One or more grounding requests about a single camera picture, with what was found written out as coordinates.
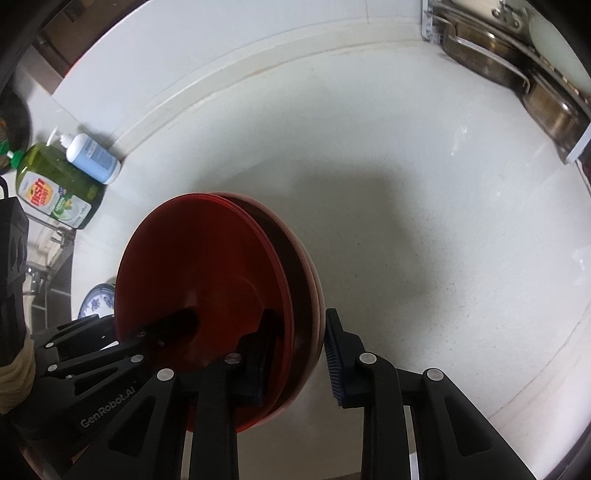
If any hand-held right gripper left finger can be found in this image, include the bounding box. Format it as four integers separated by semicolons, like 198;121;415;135
62;309;279;480

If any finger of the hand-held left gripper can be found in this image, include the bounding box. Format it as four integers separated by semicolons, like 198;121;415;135
44;342;154;393
34;308;200;354

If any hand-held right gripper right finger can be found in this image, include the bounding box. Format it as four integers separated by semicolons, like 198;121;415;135
324;308;536;480

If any blue patterned white plate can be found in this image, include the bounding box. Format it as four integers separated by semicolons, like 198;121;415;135
78;284;116;319

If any pink bowl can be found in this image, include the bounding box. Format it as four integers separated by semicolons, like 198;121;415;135
212;191;326;416

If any red and black bowl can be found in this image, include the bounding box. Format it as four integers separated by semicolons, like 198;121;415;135
114;193;320;432

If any person's left hand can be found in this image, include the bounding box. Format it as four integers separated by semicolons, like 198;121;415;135
0;342;37;415

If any tall steel kitchen faucet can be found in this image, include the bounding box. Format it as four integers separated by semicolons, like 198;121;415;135
25;226;75;298

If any stainless steel sink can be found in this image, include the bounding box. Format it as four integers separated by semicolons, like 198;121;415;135
32;240;77;326

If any green dish soap bottle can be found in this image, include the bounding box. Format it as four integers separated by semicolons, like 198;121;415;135
0;143;105;230

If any white and blue pump bottle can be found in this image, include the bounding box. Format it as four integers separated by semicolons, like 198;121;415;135
48;127;122;185

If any white pot rack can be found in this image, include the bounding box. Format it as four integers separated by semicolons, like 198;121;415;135
421;0;591;165

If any small stainless steel pot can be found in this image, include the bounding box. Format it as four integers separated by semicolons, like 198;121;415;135
522;78;585;148

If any wide stainless steel pot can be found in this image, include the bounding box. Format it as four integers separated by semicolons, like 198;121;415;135
441;14;530;93

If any cream ceramic kettle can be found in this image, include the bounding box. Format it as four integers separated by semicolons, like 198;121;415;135
529;14;591;93

